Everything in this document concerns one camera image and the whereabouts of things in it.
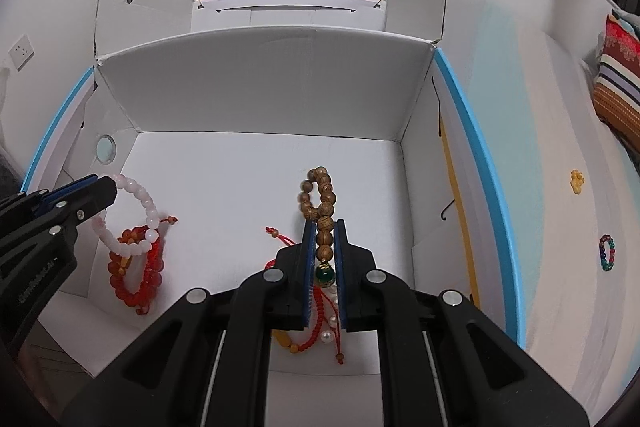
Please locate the white cardboard box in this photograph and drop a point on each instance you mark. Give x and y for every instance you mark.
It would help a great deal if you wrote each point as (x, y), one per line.
(240, 167)

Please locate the yellow bead charm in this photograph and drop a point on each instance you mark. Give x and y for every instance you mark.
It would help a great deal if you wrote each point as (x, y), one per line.
(576, 182)

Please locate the white wall socket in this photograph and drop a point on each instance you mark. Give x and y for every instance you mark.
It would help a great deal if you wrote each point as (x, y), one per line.
(22, 52)

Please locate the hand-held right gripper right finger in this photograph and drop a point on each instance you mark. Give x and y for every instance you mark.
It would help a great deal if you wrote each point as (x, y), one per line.
(342, 257)

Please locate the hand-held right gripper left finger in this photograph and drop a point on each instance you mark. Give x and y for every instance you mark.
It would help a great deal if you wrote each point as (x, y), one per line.
(309, 257)

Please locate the striped red pillow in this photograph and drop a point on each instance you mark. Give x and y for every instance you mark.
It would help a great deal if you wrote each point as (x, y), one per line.
(620, 92)

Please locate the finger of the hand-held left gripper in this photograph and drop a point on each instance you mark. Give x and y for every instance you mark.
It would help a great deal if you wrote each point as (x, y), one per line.
(55, 196)
(97, 196)

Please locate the white pearl strand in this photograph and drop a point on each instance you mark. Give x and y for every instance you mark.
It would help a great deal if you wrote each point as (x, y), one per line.
(327, 336)

